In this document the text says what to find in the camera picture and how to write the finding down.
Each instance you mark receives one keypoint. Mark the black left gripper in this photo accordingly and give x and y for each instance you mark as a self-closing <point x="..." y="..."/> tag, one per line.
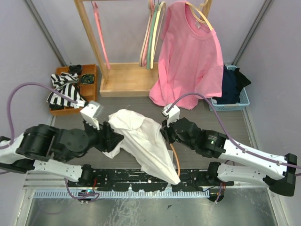
<point x="108" y="144"/>

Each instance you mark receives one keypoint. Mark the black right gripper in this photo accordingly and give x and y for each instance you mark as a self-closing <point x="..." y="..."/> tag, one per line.
<point x="165" y="131"/>

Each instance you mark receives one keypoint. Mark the white t shirt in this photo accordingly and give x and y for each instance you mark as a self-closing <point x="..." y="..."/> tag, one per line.
<point x="143" y="140"/>

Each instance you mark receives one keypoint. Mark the orange hanger with metal hook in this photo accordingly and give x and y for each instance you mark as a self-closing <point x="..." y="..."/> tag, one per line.
<point x="177" y="160"/>

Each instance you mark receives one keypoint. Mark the yellow hanger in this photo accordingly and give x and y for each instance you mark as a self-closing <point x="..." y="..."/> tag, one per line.
<point x="162" y="7"/>

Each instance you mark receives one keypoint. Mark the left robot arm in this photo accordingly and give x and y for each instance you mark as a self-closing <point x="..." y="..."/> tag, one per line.
<point x="47" y="149"/>

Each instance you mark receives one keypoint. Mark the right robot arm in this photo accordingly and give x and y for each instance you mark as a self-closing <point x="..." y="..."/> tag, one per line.
<point x="277" y="172"/>

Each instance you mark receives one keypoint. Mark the black white striped shirt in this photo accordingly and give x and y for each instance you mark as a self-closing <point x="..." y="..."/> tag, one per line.
<point x="66" y="84"/>

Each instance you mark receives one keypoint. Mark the pink t shirt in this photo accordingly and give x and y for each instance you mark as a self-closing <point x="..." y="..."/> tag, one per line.
<point x="190" y="59"/>

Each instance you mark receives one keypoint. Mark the natural wood hanger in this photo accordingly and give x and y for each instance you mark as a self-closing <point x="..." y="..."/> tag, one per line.
<point x="201" y="12"/>

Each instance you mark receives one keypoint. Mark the green hanger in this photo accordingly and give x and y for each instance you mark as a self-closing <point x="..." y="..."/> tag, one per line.
<point x="152" y="38"/>

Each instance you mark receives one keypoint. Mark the light pink hanger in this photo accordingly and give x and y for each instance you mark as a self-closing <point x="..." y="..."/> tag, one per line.
<point x="143" y="53"/>

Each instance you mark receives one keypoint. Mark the wooden clothes rack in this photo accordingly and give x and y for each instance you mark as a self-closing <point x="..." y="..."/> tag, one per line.
<point x="123" y="79"/>

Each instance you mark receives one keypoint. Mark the green black rolled socks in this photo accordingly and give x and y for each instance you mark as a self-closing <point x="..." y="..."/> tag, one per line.
<point x="87" y="79"/>

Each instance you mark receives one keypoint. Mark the dark navy garment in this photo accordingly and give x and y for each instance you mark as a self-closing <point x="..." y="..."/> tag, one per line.
<point x="230" y="93"/>

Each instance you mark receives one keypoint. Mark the blue plastic basket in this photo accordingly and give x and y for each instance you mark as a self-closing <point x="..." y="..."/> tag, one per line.
<point x="244" y="100"/>

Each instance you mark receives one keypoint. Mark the black garment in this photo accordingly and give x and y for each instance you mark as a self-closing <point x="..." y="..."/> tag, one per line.
<point x="242" y="80"/>

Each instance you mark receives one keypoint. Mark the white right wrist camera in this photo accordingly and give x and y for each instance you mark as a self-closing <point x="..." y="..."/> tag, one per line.
<point x="172" y="113"/>

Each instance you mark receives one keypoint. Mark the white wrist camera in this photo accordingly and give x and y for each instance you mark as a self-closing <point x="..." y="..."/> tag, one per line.
<point x="90" y="113"/>
<point x="172" y="113"/>

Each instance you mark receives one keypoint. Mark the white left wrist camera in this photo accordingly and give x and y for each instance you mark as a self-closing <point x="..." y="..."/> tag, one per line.
<point x="90" y="113"/>

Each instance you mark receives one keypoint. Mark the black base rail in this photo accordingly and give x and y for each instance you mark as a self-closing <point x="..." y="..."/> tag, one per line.
<point x="124" y="180"/>

